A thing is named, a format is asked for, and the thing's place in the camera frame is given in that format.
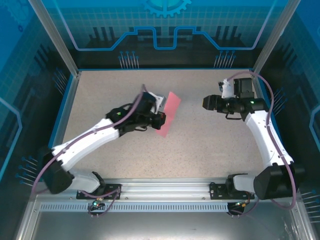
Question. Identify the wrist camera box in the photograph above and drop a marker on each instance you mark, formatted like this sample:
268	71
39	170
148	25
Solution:
160	101
227	88

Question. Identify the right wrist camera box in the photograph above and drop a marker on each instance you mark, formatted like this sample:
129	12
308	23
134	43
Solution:
227	88

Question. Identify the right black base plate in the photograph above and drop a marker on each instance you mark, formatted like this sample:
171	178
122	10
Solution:
216	191

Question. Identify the steel sheet tray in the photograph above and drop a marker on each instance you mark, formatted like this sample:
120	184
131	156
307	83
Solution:
162	227

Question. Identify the aluminium frame post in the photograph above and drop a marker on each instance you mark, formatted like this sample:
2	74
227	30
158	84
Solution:
56	37
272	37

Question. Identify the blue table edge strip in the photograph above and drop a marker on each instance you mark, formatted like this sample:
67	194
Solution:
275	125
56	125
165	69

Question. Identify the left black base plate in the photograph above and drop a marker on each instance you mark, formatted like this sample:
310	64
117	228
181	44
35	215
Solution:
81	196

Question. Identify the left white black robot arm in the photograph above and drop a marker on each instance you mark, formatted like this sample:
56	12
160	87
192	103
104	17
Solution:
87	140

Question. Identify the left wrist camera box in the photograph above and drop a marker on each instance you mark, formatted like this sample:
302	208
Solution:
160	101

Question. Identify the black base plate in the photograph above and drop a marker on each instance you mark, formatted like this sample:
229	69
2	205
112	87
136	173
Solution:
81	196
216	191

